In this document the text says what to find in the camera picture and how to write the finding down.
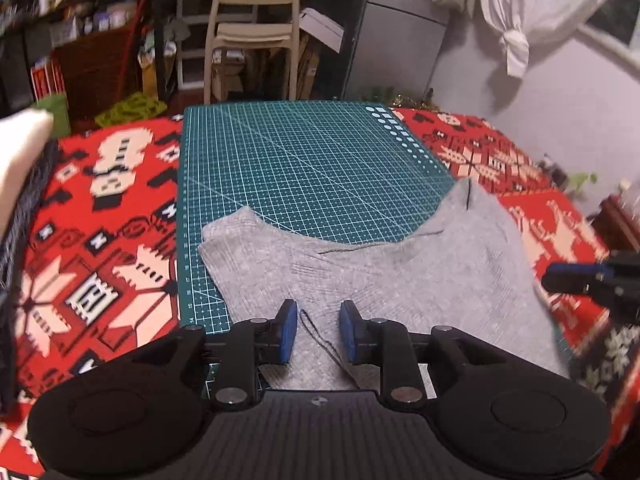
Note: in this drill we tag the wooden side table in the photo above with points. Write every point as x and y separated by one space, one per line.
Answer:
617 225

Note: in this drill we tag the red pole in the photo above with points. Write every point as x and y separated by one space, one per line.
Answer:
129 55

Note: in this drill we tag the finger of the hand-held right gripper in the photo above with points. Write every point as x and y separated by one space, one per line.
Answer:
605 272
565 280

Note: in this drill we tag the window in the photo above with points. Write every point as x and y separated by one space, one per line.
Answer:
615 20

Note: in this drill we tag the folded dark striped cloth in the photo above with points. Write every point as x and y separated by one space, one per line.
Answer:
27 220

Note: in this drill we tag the small dark pouch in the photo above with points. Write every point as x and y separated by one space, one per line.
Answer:
552 170

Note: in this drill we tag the white curtain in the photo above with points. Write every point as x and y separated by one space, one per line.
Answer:
530 0

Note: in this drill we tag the green cutting mat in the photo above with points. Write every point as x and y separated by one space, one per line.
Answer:
310 160

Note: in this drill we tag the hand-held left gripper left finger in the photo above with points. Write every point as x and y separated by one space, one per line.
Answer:
289 332

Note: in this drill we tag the red box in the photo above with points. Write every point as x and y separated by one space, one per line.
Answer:
47 80

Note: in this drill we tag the cluttered black desk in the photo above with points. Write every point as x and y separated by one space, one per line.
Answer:
165 35

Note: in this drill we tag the green waste bin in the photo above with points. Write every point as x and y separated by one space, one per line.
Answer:
57 115

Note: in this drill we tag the white storage rack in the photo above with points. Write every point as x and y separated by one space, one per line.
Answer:
192 35

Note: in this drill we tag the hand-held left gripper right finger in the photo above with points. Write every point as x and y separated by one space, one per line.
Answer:
347 335

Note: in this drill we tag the wooden drawer cabinet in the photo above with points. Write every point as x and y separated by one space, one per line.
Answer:
95 75

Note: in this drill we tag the white carton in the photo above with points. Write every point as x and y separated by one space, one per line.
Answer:
322 27

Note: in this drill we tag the small green plant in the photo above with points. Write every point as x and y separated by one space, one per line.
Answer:
582 182

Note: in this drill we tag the grey knit sweater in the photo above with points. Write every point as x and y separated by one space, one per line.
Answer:
425 270

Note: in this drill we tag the red patterned blanket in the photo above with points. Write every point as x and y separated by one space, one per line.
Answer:
100 260

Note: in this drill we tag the grey refrigerator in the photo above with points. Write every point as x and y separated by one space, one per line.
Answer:
395 50

